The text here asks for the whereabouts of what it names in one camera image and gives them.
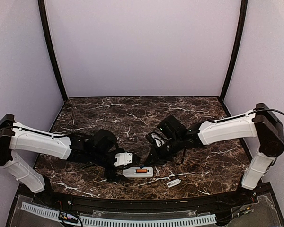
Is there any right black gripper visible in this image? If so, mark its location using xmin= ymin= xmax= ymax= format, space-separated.
xmin=144 ymin=135 xmax=183 ymax=166

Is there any white remote control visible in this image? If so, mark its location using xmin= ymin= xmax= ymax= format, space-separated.
xmin=122 ymin=167 xmax=153 ymax=178

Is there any orange AAA battery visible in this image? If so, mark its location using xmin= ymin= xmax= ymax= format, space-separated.
xmin=136 ymin=169 xmax=148 ymax=174

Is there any white battery cover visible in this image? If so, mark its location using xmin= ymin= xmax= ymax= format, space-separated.
xmin=167 ymin=179 xmax=181 ymax=188

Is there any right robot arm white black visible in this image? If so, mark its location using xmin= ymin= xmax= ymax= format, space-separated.
xmin=144 ymin=103 xmax=284 ymax=205

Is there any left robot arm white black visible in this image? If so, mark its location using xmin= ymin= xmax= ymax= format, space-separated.
xmin=0 ymin=114 xmax=133 ymax=206

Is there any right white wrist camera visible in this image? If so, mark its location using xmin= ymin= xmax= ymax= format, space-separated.
xmin=146 ymin=132 xmax=165 ymax=147

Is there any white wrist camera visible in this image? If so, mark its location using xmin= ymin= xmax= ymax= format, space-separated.
xmin=146 ymin=132 xmax=165 ymax=147
xmin=114 ymin=153 xmax=133 ymax=167

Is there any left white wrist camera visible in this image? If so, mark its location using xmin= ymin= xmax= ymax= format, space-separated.
xmin=114 ymin=153 xmax=133 ymax=167

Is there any black front rail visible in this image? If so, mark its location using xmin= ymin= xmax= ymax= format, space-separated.
xmin=16 ymin=184 xmax=273 ymax=215

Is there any white slotted cable duct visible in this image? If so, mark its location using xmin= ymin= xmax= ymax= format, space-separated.
xmin=21 ymin=202 xmax=216 ymax=227

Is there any right black frame post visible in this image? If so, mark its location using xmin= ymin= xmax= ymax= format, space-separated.
xmin=219 ymin=0 xmax=248 ymax=103

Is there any black frame post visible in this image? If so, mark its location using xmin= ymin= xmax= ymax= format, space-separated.
xmin=37 ymin=0 xmax=68 ymax=103
xmin=219 ymin=0 xmax=248 ymax=103

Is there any left black frame post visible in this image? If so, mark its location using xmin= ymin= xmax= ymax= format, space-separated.
xmin=37 ymin=0 xmax=68 ymax=103

